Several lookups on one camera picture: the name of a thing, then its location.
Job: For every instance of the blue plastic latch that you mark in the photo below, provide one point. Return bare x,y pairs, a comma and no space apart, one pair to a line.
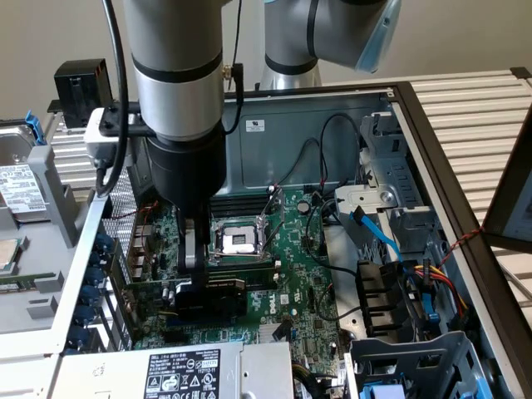
432,316

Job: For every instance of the dark framed panel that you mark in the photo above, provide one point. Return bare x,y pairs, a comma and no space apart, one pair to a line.
498,216

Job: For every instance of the black plastic fan shroud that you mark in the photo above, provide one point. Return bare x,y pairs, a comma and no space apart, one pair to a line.
378,299

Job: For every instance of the metal socket cover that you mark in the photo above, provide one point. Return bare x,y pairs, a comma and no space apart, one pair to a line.
272,208

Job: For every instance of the CPU socket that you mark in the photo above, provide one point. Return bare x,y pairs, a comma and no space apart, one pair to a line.
239,241

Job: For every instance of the green Dell motherboard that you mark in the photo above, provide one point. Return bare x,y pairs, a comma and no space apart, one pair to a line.
299,266

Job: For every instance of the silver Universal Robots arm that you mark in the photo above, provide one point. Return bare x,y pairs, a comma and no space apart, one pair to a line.
174,41

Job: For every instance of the grey parts rack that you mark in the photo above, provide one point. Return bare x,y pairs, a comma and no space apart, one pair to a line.
45,257

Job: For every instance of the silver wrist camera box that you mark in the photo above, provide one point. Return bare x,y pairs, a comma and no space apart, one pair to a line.
93,137

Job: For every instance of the thin metal locking lever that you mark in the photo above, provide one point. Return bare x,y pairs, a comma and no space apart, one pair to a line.
237,252

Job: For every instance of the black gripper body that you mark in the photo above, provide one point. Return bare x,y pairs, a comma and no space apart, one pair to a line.
187,174

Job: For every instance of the black table end cap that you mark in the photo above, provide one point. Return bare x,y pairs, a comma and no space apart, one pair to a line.
521,72

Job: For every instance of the black camera bracket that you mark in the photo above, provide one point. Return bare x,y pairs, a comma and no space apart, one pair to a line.
135,131

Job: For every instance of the open PC case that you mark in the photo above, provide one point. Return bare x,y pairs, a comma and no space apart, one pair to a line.
291,145

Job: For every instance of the hard drive with label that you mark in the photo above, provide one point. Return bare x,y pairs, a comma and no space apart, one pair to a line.
21,191

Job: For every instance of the green RAM stick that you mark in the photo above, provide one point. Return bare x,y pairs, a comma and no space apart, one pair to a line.
25,282

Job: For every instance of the silver power supply unit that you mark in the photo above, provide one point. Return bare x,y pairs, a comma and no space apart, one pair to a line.
104,374

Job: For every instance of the black plastic box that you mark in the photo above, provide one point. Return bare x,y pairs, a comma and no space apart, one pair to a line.
75,91

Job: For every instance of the finned chipset heatsink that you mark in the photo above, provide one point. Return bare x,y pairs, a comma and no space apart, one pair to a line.
266,332

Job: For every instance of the blue plastic drive rail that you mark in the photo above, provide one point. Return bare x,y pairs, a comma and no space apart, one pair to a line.
382,392

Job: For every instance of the round coin battery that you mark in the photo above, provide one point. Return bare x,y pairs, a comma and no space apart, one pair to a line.
304,207

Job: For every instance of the blue slot retainer clip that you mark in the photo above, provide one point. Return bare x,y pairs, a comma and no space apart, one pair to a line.
90,295
95,258
95,276
85,315
70,351
78,336
104,242

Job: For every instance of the grey blue disk bay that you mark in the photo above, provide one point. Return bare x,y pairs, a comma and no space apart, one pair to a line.
415,353

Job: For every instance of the silver metal drive cage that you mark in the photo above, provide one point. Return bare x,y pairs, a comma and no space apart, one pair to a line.
386,174

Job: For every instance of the short black expansion slot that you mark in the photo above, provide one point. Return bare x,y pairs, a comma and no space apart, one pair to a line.
173,336

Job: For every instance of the CPU chip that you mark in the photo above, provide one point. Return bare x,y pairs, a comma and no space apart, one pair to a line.
8,255

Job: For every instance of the blue expansion slot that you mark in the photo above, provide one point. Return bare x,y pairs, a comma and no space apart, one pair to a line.
199,323

